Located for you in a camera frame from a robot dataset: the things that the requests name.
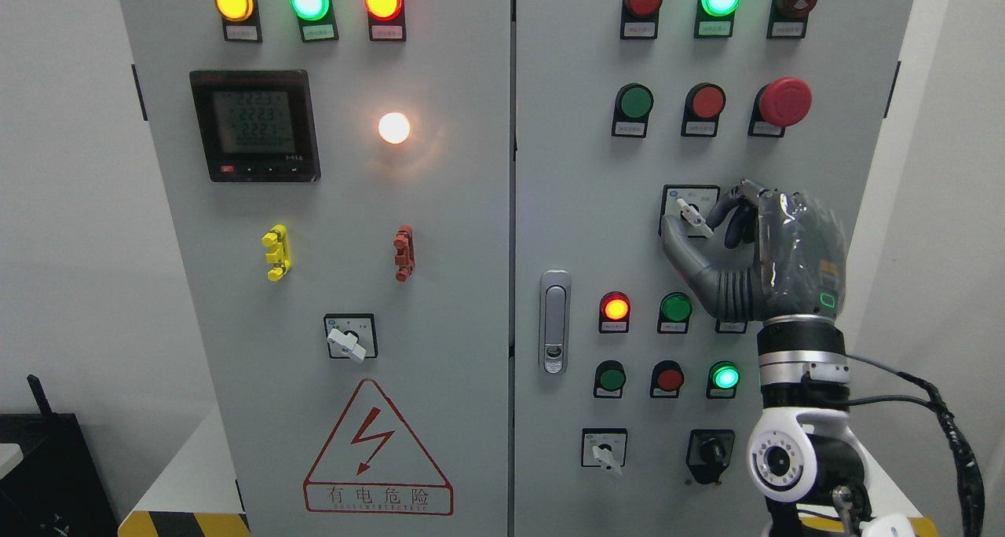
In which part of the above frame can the green indicator light top left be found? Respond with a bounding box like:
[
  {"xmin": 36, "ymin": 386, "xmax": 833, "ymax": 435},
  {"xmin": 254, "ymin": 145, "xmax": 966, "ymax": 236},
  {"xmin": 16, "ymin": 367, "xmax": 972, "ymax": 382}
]
[{"xmin": 290, "ymin": 0, "xmax": 340, "ymax": 42}]

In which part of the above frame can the gray robotic hand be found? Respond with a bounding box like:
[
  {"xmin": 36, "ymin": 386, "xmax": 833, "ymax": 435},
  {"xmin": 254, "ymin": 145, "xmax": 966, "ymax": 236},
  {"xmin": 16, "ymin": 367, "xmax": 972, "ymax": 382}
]
[{"xmin": 660, "ymin": 179, "xmax": 848, "ymax": 323}]

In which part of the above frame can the yellow terminal connector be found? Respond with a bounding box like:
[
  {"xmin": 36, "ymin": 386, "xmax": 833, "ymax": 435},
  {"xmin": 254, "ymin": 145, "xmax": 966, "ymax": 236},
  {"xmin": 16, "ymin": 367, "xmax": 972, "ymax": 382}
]
[{"xmin": 261, "ymin": 225, "xmax": 292, "ymax": 282}]

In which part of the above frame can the red push button upper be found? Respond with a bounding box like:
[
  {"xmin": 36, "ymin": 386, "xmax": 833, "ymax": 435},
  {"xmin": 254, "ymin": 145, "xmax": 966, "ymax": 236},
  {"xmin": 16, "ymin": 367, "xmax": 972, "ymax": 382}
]
[{"xmin": 681, "ymin": 82, "xmax": 726, "ymax": 137}]

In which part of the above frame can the green indicator light top right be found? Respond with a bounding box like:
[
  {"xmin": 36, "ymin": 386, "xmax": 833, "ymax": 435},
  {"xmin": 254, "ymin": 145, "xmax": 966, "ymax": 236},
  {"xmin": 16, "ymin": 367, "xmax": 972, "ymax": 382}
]
[{"xmin": 693, "ymin": 0, "xmax": 742, "ymax": 38}]

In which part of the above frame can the black digital power meter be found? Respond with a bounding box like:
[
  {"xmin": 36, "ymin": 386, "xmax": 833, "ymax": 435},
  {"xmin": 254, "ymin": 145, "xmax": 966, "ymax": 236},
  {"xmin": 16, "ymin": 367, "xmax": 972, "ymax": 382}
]
[{"xmin": 189, "ymin": 69, "xmax": 322, "ymax": 183}]

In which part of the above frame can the red push button lower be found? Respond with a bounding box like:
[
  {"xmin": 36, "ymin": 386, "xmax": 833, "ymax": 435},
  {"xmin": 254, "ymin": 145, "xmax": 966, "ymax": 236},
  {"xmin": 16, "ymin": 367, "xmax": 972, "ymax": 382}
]
[{"xmin": 649, "ymin": 360, "xmax": 685, "ymax": 399}]

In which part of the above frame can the red electrical warning sticker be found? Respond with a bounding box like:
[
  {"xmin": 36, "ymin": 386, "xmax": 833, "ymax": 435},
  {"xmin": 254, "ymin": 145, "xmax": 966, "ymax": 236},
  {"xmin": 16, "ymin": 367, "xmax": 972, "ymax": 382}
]
[{"xmin": 302, "ymin": 378, "xmax": 455, "ymax": 516}]

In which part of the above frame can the gray rotary switch bottom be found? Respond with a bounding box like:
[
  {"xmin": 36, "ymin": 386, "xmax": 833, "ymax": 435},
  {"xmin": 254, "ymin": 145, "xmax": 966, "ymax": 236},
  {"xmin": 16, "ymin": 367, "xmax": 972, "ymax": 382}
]
[{"xmin": 580, "ymin": 429, "xmax": 628, "ymax": 477}]

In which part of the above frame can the green indicator light middle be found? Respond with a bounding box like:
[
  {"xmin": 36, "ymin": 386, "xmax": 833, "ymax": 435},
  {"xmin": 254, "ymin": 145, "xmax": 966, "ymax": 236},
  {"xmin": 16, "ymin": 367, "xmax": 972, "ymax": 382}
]
[{"xmin": 657, "ymin": 291, "xmax": 693, "ymax": 334}]

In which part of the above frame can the gray rotary switch left door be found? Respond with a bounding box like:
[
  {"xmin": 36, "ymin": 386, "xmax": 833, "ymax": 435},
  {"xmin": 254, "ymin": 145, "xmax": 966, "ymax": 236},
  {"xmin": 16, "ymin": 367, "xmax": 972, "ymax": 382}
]
[{"xmin": 323, "ymin": 312, "xmax": 379, "ymax": 363}]

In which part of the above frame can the gray electrical cabinet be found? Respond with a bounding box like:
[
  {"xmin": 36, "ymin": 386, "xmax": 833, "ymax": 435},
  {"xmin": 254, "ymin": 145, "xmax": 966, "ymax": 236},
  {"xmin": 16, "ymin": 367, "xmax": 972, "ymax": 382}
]
[{"xmin": 119, "ymin": 0, "xmax": 914, "ymax": 536}]

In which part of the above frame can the red emergency stop button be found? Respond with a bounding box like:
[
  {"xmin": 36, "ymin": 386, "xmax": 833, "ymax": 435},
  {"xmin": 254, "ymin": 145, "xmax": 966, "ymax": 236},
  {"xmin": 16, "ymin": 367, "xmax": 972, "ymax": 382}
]
[{"xmin": 747, "ymin": 76, "xmax": 813, "ymax": 137}]

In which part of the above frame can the lit red indicator light middle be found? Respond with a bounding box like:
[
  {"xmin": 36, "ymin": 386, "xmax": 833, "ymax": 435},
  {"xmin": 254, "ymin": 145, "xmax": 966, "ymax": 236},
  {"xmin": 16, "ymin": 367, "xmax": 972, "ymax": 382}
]
[{"xmin": 598, "ymin": 291, "xmax": 631, "ymax": 334}]

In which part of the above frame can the green push button upper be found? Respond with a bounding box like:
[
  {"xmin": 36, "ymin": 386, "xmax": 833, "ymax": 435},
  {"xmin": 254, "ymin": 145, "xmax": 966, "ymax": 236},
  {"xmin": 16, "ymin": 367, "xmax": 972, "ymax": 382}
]
[{"xmin": 611, "ymin": 83, "xmax": 654, "ymax": 137}]

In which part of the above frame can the green indicator light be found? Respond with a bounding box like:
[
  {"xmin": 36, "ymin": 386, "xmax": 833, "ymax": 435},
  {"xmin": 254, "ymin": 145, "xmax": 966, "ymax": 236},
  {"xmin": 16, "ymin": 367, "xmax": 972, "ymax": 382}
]
[
  {"xmin": 290, "ymin": 0, "xmax": 340, "ymax": 42},
  {"xmin": 693, "ymin": 0, "xmax": 742, "ymax": 38},
  {"xmin": 657, "ymin": 291, "xmax": 693, "ymax": 334}
]

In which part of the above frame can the dark red buzzer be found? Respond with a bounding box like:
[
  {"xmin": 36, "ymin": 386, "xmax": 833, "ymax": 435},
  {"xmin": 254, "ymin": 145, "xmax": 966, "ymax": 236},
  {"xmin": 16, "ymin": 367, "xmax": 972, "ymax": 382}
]
[{"xmin": 766, "ymin": 0, "xmax": 818, "ymax": 39}]

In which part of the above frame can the red-orange indicator light top left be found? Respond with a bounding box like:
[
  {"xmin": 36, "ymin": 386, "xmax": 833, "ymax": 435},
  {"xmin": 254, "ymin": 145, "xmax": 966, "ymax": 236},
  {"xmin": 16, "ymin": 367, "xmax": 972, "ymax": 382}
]
[{"xmin": 364, "ymin": 0, "xmax": 407, "ymax": 42}]

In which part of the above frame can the red indicator light top right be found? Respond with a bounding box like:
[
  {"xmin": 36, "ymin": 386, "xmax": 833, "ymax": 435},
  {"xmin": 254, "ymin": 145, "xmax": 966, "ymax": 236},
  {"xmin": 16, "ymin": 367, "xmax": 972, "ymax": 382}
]
[{"xmin": 619, "ymin": 0, "xmax": 663, "ymax": 40}]

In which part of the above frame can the lit green push button lower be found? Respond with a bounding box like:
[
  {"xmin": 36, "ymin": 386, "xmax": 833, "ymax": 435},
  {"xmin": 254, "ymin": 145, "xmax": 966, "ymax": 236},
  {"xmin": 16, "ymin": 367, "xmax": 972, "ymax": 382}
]
[{"xmin": 706, "ymin": 360, "xmax": 742, "ymax": 399}]

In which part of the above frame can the silver door handle lock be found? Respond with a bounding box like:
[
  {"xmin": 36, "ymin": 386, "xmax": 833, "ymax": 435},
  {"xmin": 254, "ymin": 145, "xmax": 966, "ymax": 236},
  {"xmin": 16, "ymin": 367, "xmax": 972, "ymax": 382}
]
[{"xmin": 538, "ymin": 269, "xmax": 571, "ymax": 375}]

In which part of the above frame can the black selector knob switch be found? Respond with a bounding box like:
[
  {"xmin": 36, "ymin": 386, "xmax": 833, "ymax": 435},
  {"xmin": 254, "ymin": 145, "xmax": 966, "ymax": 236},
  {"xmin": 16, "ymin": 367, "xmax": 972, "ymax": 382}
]
[{"xmin": 685, "ymin": 429, "xmax": 736, "ymax": 484}]

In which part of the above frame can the white glowing indicator light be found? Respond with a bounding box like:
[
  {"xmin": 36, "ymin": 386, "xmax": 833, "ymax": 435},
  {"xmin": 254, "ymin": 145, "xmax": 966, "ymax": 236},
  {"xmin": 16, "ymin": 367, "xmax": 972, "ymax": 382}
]
[{"xmin": 378, "ymin": 111, "xmax": 411, "ymax": 146}]

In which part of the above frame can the black box with antenna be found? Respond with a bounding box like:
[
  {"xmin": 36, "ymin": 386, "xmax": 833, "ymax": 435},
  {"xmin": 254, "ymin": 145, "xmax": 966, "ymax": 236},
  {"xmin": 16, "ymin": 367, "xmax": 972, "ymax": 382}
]
[{"xmin": 1, "ymin": 374, "xmax": 118, "ymax": 536}]

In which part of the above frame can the red push button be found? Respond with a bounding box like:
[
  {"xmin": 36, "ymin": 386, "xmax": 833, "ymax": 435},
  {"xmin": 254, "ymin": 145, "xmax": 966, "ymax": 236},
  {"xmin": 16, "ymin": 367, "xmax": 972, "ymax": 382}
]
[
  {"xmin": 681, "ymin": 82, "xmax": 726, "ymax": 137},
  {"xmin": 649, "ymin": 360, "xmax": 685, "ymax": 399}
]

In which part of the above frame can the yellow indicator light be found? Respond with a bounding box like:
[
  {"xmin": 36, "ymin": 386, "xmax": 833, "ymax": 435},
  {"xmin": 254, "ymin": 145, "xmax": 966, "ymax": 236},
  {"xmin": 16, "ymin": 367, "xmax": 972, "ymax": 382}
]
[{"xmin": 214, "ymin": 0, "xmax": 262, "ymax": 43}]

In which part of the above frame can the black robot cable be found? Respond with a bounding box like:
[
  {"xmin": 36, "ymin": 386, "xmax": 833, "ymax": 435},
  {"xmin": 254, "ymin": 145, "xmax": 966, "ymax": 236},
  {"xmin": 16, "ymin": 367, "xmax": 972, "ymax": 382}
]
[{"xmin": 840, "ymin": 353, "xmax": 986, "ymax": 537}]

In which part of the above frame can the red terminal connector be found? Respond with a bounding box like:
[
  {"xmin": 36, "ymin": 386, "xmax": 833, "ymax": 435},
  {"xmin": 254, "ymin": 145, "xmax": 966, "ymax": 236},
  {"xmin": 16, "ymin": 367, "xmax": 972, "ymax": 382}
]
[{"xmin": 393, "ymin": 225, "xmax": 416, "ymax": 283}]

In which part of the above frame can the gray rotary switch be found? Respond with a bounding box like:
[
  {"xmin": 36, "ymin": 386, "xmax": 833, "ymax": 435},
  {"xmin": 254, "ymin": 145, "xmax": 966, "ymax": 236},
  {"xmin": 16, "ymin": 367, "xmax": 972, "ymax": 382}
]
[
  {"xmin": 660, "ymin": 184, "xmax": 721, "ymax": 239},
  {"xmin": 580, "ymin": 429, "xmax": 628, "ymax": 477}
]

